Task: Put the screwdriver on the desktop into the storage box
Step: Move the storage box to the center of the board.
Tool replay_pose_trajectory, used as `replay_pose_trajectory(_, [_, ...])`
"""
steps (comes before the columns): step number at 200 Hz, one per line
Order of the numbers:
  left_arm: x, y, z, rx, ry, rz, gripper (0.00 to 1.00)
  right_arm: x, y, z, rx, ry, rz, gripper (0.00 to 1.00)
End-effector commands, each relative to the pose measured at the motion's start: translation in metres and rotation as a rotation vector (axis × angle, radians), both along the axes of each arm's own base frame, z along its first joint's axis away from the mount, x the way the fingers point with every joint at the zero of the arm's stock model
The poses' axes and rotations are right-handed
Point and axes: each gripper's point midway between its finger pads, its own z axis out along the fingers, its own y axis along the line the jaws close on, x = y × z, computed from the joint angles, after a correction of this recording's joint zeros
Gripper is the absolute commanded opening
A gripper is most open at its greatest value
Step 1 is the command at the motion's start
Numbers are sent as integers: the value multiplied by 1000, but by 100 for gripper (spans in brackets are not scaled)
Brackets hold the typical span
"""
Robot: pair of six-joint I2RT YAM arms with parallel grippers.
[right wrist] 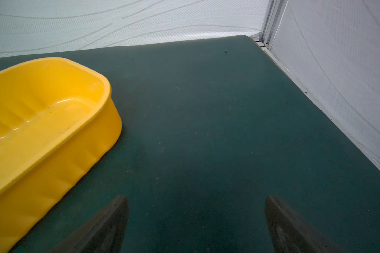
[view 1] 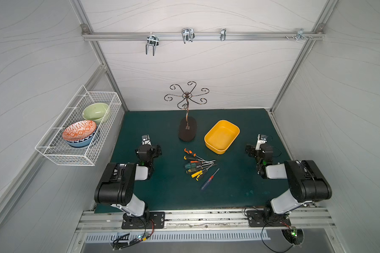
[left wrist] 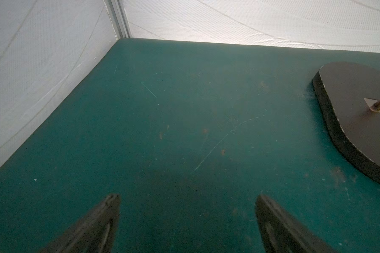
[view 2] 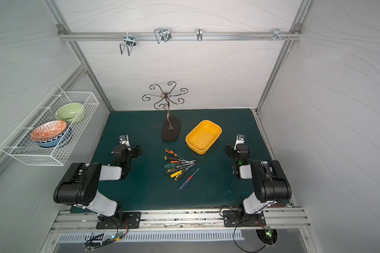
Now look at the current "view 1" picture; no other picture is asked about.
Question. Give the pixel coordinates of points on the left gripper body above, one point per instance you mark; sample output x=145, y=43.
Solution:
x=147, y=149

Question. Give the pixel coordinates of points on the purple handle red screwdriver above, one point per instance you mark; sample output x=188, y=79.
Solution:
x=208, y=182

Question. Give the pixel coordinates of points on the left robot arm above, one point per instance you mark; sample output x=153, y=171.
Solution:
x=116, y=185

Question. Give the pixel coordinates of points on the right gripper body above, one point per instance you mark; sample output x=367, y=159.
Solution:
x=258, y=150

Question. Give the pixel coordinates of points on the blue bowl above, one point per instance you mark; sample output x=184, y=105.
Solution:
x=81, y=143

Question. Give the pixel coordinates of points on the small metal hook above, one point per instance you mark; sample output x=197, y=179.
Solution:
x=223, y=34

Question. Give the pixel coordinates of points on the black screwdriver yellow cap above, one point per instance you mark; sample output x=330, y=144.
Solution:
x=190, y=158

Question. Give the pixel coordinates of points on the yellow slim screwdriver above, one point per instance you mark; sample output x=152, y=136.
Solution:
x=197, y=174

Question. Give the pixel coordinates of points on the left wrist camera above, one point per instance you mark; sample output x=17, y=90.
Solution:
x=145, y=140

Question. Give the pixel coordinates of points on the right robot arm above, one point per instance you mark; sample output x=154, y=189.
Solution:
x=306, y=182

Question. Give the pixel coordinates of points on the yellow plastic storage box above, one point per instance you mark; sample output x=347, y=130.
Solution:
x=221, y=136

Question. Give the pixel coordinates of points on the aluminium wall rail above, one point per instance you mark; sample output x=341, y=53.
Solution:
x=199, y=36

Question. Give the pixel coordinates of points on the green ceramic bowl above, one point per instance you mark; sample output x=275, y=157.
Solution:
x=95, y=112

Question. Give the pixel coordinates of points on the metal peg hook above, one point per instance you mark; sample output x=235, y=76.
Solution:
x=299, y=36

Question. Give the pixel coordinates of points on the white wire wall basket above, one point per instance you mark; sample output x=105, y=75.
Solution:
x=52, y=145

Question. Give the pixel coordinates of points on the orange patterned bowl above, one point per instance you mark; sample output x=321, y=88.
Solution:
x=79, y=130

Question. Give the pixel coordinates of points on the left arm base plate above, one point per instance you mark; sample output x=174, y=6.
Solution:
x=153, y=219

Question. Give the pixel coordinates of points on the metal double hook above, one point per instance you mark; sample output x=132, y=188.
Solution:
x=153, y=43

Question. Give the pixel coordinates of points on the metal loop hook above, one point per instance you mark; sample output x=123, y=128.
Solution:
x=188, y=35

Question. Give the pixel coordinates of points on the black round fan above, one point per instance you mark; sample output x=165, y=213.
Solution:
x=294, y=236

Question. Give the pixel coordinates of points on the white vent strip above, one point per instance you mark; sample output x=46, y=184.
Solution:
x=182, y=236

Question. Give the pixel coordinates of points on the black yellow phillips screwdriver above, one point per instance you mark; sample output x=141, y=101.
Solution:
x=203, y=173

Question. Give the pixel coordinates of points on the clear handle small screwdriver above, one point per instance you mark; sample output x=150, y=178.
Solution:
x=195, y=170

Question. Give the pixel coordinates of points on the copper scroll hook stand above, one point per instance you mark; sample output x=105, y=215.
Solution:
x=188, y=125

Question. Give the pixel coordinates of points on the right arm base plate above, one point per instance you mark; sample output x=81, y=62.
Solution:
x=260, y=219

